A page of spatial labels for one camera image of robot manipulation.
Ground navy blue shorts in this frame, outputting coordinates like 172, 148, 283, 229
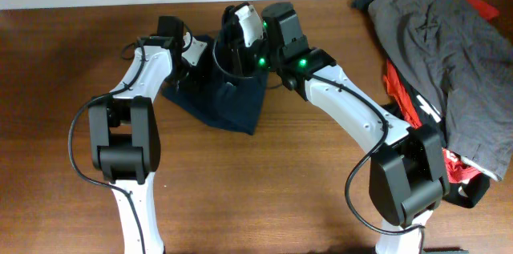
162, 35, 268, 135

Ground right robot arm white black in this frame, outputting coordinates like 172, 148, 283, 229
213, 2, 450, 253

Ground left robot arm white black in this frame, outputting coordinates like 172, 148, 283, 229
87, 16, 206, 253

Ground grey shorts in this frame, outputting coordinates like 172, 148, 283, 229
366, 0, 513, 183

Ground red and black garment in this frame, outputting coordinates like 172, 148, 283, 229
378, 0, 502, 209

